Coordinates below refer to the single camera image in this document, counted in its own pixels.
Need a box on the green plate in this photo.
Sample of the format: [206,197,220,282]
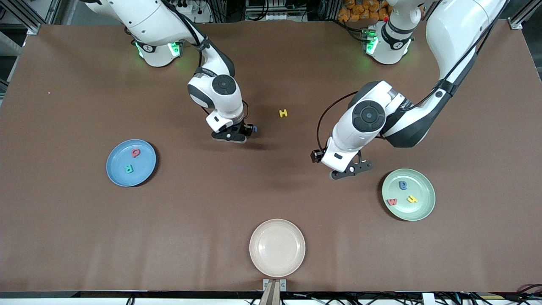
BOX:
[382,168,436,222]

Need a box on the beige plate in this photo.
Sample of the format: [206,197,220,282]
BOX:
[249,219,306,278]

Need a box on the blue plate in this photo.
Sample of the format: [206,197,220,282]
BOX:
[106,139,157,187]

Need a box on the white power strip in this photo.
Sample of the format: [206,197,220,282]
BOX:
[186,0,212,24]

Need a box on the orange bag pile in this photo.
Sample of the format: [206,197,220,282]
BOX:
[337,0,390,22]

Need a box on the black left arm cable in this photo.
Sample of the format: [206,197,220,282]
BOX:
[315,0,509,152]

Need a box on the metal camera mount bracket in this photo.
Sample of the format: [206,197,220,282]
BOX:
[259,279,287,305]

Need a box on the aluminium frame profile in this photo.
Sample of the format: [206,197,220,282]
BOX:
[508,0,542,30]
[0,0,41,35]

